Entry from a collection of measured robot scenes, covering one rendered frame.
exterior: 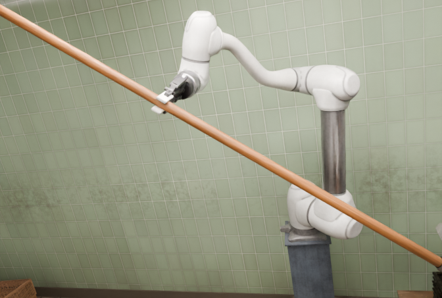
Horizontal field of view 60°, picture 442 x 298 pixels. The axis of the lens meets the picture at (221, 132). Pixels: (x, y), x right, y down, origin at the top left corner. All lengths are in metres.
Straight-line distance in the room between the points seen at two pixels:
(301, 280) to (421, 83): 1.24
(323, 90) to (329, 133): 0.18
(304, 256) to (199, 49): 1.16
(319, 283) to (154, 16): 1.75
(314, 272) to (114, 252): 1.76
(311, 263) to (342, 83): 0.93
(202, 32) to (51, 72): 1.72
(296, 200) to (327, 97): 0.55
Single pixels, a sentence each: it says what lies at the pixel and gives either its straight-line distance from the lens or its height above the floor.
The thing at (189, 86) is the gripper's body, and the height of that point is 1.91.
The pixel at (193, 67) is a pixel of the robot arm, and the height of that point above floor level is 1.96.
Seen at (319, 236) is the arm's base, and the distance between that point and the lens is 1.98.
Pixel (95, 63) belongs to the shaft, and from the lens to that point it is 1.19.
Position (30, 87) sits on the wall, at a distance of 3.04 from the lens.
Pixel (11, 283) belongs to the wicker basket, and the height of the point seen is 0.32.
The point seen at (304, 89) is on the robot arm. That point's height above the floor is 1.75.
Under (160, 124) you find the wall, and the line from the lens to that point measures 2.60.
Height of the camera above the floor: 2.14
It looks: 18 degrees down
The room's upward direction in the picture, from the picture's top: 10 degrees counter-clockwise
